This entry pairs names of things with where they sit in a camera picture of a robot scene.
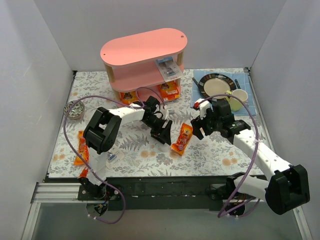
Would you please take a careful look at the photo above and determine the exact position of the orange Bic razor bag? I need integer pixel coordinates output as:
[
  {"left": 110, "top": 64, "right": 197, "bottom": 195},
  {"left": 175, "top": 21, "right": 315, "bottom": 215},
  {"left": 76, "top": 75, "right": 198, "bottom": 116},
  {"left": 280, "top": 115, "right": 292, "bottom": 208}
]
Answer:
[
  {"left": 73, "top": 130, "right": 89, "bottom": 166},
  {"left": 78, "top": 167, "right": 89, "bottom": 179},
  {"left": 170, "top": 123, "right": 193, "bottom": 156}
]

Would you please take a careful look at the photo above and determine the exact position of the large orange Gillette Fusion5 box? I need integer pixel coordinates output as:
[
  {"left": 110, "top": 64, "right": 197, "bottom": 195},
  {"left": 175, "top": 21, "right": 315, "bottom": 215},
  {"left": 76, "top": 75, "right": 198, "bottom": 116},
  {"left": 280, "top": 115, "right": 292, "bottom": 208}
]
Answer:
[{"left": 158, "top": 81, "right": 180, "bottom": 102}]

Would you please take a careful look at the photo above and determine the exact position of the small orange Gillette Fusion box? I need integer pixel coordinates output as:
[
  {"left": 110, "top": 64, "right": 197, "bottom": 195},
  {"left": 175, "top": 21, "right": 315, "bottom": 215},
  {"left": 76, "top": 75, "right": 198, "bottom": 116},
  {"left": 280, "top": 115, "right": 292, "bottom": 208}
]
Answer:
[{"left": 120, "top": 91, "right": 138, "bottom": 105}]

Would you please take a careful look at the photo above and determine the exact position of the blue card razor pack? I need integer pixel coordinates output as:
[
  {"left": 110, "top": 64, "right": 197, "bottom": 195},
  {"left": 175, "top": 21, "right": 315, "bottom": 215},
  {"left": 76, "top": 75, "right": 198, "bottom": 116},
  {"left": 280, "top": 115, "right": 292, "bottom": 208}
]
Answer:
[{"left": 105, "top": 145, "right": 125, "bottom": 170}]

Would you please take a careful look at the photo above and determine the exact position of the clear blister razor pack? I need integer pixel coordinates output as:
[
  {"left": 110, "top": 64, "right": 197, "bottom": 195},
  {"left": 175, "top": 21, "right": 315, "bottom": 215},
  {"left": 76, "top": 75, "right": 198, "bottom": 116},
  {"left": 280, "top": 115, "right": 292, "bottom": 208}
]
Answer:
[{"left": 155, "top": 56, "right": 183, "bottom": 82}]

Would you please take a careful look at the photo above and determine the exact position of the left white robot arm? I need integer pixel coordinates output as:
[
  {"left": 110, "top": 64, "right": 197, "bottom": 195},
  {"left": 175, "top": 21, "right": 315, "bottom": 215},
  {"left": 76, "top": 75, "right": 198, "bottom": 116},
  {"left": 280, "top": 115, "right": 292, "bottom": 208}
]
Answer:
[{"left": 79, "top": 96, "right": 173, "bottom": 200}]

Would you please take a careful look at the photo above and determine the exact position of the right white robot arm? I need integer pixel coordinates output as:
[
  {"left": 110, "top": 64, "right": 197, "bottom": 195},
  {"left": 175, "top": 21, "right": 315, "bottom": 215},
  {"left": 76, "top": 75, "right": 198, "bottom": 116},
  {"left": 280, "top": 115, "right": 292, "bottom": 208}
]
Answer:
[{"left": 191, "top": 98, "right": 310, "bottom": 215}]

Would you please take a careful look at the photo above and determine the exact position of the pink three-tier shelf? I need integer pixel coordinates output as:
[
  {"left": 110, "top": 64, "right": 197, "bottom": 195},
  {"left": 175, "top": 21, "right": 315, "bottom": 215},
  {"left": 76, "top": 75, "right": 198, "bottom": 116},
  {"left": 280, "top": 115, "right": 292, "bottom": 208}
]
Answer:
[{"left": 100, "top": 28, "right": 188, "bottom": 101}]

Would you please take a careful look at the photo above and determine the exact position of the floral tablecloth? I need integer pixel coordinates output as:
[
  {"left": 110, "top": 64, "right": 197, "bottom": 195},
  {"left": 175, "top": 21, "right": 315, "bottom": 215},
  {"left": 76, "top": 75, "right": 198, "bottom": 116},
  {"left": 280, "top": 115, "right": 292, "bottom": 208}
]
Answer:
[{"left": 48, "top": 71, "right": 261, "bottom": 179}]

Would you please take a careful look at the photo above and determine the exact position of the pale yellow mug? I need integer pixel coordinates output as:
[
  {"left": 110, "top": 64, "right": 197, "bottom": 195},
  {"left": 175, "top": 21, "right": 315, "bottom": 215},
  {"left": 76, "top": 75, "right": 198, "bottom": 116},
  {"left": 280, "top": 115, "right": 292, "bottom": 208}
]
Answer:
[{"left": 225, "top": 89, "right": 249, "bottom": 112}]

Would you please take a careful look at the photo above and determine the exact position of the dark rimmed cream plate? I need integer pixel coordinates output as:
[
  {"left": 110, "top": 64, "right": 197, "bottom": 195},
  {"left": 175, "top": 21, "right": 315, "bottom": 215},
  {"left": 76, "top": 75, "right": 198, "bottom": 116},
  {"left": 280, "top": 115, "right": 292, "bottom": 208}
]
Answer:
[{"left": 198, "top": 73, "right": 237, "bottom": 98}]

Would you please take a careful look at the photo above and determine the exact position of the blue checked placemat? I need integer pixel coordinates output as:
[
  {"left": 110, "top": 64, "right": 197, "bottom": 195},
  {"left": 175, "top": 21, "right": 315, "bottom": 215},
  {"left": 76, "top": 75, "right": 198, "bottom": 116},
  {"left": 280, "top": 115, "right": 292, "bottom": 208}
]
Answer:
[{"left": 190, "top": 70, "right": 257, "bottom": 116}]

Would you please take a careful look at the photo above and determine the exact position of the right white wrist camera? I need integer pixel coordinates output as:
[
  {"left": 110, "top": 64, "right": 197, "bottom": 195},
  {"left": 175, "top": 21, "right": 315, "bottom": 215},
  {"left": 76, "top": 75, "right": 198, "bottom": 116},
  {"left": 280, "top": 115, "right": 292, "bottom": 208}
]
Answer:
[{"left": 193, "top": 98, "right": 212, "bottom": 120}]

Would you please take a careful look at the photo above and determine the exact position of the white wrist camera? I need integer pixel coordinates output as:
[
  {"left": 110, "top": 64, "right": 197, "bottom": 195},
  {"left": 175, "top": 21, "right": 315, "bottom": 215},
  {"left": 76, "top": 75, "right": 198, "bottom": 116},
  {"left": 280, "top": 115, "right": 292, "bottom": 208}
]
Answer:
[
  {"left": 193, "top": 98, "right": 212, "bottom": 120},
  {"left": 162, "top": 109, "right": 175, "bottom": 120}
]

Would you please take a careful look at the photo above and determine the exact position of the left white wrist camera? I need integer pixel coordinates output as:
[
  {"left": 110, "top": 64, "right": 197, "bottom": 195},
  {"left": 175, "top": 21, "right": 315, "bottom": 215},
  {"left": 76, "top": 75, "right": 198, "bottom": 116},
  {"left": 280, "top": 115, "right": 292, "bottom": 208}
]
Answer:
[{"left": 162, "top": 109, "right": 175, "bottom": 120}]

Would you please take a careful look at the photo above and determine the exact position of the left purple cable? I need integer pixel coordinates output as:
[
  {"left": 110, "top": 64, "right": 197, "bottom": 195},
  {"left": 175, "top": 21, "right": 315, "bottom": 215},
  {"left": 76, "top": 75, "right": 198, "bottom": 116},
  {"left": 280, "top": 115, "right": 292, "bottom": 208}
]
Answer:
[{"left": 63, "top": 86, "right": 167, "bottom": 224}]

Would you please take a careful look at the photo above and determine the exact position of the black handled knife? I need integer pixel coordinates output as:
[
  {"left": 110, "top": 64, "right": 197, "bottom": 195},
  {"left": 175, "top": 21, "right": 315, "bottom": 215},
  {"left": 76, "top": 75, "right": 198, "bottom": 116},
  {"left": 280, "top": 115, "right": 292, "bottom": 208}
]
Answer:
[{"left": 234, "top": 79, "right": 241, "bottom": 89}]

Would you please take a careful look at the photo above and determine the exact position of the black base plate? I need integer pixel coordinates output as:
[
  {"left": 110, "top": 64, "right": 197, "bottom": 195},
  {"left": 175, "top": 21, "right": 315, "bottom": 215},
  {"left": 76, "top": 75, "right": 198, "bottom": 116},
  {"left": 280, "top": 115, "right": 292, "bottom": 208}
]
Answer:
[{"left": 45, "top": 173, "right": 243, "bottom": 211}]

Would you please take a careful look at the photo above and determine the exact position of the aluminium frame rail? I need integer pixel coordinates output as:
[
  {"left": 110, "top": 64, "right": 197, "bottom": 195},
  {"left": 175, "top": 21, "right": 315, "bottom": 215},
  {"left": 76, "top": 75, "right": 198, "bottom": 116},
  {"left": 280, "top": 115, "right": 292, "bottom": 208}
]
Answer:
[{"left": 22, "top": 183, "right": 312, "bottom": 240}]

